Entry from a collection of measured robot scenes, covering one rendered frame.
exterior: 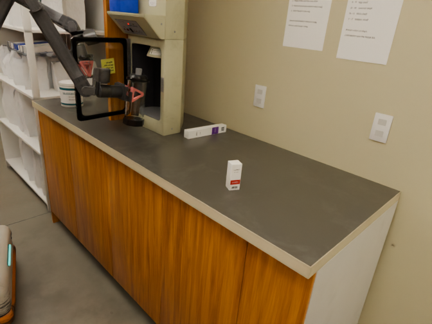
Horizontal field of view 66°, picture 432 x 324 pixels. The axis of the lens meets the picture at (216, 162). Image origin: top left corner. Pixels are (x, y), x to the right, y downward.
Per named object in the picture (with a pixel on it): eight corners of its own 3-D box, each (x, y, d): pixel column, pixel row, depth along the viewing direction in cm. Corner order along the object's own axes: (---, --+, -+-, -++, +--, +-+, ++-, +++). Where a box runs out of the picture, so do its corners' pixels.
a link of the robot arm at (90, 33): (71, 28, 171) (66, 21, 163) (93, 24, 173) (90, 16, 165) (78, 51, 172) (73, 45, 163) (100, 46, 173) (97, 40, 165)
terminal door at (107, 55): (128, 112, 189) (126, 37, 174) (78, 121, 167) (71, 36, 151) (127, 112, 190) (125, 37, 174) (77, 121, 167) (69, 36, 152)
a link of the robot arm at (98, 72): (80, 92, 149) (81, 94, 141) (80, 65, 146) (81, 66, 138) (108, 94, 154) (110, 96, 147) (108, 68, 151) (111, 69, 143)
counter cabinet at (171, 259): (129, 196, 300) (127, 96, 265) (346, 354, 170) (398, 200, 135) (52, 222, 255) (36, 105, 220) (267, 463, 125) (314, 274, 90)
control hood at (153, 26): (127, 33, 175) (126, 12, 171) (165, 39, 154) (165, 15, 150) (107, 32, 167) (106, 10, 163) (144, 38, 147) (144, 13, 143)
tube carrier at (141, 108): (137, 118, 172) (141, 76, 166) (148, 124, 166) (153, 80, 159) (117, 119, 165) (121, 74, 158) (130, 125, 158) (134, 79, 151)
